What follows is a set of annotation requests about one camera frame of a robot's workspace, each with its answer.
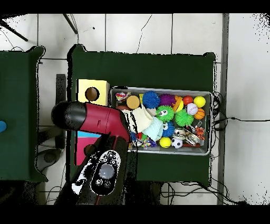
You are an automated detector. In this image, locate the wooden box with three holes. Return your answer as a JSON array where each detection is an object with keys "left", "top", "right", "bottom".
[{"left": 75, "top": 79, "right": 110, "bottom": 165}]

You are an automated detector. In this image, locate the clear mesh bin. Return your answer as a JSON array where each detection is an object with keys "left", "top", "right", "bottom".
[{"left": 109, "top": 86, "right": 213, "bottom": 156}]

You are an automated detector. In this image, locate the pale yellow knitted cloth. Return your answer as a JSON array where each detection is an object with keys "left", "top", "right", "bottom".
[{"left": 126, "top": 106, "right": 153, "bottom": 134}]

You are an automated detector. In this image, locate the orange round disc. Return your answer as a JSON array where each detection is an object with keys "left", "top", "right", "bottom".
[{"left": 126, "top": 95, "right": 141, "bottom": 110}]

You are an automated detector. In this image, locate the blue spiky ball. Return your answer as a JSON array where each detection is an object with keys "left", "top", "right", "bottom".
[{"left": 141, "top": 90, "right": 161, "bottom": 109}]

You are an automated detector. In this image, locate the mint green knitted cloth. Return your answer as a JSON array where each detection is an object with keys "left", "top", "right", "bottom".
[{"left": 145, "top": 116, "right": 165, "bottom": 142}]

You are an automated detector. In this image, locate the green fuzzy ball with eyes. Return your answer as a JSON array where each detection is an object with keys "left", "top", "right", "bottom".
[{"left": 155, "top": 105, "right": 175, "bottom": 123}]

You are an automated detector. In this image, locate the purple spiky ball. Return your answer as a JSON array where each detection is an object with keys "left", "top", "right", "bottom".
[{"left": 159, "top": 94, "right": 176, "bottom": 107}]

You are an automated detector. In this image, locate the yellow ball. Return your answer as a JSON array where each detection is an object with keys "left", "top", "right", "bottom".
[
  {"left": 159, "top": 137, "right": 172, "bottom": 148},
  {"left": 194, "top": 96, "right": 207, "bottom": 108}
]

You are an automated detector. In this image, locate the green spiky ball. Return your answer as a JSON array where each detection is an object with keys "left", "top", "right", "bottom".
[{"left": 175, "top": 109, "right": 195, "bottom": 127}]

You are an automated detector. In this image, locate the white baseball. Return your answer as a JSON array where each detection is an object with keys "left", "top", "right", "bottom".
[{"left": 186, "top": 102, "right": 199, "bottom": 116}]

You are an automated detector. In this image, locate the dark grey stand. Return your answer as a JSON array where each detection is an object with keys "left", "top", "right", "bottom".
[{"left": 37, "top": 73, "right": 67, "bottom": 174}]

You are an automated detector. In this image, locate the black stand leg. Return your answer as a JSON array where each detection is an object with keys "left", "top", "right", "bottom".
[
  {"left": 63, "top": 13, "right": 79, "bottom": 34},
  {"left": 0, "top": 18, "right": 30, "bottom": 42}
]

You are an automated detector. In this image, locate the dark green side table cloth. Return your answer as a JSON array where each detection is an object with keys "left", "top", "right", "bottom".
[{"left": 0, "top": 45, "right": 46, "bottom": 183}]

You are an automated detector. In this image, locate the black floor cable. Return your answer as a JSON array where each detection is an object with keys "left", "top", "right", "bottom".
[{"left": 212, "top": 115, "right": 270, "bottom": 127}]

